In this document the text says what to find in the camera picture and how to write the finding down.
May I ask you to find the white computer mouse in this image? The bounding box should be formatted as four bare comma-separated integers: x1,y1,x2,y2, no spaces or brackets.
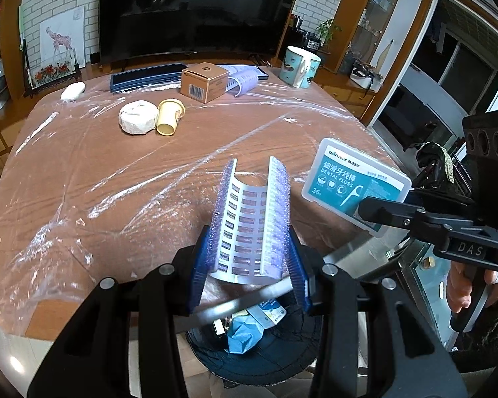
61,82,86,101

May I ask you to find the giraffe picture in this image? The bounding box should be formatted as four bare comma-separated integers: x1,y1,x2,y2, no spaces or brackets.
39,5,86,69

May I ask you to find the pale feather ornament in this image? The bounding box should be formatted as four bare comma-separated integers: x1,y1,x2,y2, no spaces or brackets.
377,38,396,73

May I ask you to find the glass display cabinet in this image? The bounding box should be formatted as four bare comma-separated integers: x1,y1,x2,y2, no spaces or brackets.
344,0,411,75

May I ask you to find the pale yellow plastic cup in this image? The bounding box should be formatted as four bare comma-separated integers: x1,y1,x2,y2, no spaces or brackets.
155,98,186,137

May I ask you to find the black trash bin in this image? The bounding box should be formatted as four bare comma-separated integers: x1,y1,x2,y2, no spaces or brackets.
185,290,328,386

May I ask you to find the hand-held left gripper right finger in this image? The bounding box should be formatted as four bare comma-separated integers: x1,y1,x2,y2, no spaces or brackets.
286,228,469,398

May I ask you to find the black coffee machine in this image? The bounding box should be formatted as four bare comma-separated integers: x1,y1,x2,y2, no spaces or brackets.
290,14,322,50

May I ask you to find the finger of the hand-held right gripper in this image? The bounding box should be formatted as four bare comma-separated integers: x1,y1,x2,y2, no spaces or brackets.
357,196,445,237
407,186,478,209

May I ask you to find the dental floss box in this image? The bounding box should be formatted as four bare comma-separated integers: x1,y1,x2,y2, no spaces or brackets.
301,138,413,237

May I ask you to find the white wrapped round cake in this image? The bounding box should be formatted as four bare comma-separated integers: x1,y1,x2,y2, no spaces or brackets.
118,100,158,136

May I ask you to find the person's right hand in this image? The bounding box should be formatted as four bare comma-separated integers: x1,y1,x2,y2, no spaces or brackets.
445,262,498,315

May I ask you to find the white and blue medicine box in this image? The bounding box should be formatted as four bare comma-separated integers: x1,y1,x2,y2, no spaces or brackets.
247,298,287,326

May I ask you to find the green potted plant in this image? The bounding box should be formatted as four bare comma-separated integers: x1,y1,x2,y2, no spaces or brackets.
315,19,343,54

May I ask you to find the blue paper packet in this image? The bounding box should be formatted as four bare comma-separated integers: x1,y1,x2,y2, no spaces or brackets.
226,313,266,355

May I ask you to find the white and black bag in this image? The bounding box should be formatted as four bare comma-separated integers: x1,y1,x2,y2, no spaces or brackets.
351,59,383,92

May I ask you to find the black flat television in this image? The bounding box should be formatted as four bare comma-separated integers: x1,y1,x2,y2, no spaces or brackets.
97,0,308,65

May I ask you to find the dark blue tray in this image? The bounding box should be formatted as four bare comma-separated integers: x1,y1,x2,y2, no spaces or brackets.
110,63,188,93

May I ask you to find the red flower glass frame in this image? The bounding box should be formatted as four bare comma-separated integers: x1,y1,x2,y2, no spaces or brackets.
23,47,84,98

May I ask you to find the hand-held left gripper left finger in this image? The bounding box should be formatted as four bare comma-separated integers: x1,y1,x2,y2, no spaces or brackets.
27,226,216,398

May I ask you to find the brown cardboard box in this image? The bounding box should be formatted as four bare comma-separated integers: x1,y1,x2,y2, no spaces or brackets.
179,62,231,105

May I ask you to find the purple interdental brush strip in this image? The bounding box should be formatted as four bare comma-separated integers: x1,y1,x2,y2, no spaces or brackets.
225,70,259,97
205,155,293,285

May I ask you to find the wooden drawer cabinet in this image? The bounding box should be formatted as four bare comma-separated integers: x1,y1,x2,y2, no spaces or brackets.
315,70,378,119

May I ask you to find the blue butterfly print mug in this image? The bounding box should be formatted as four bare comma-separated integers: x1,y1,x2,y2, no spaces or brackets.
279,45,322,89

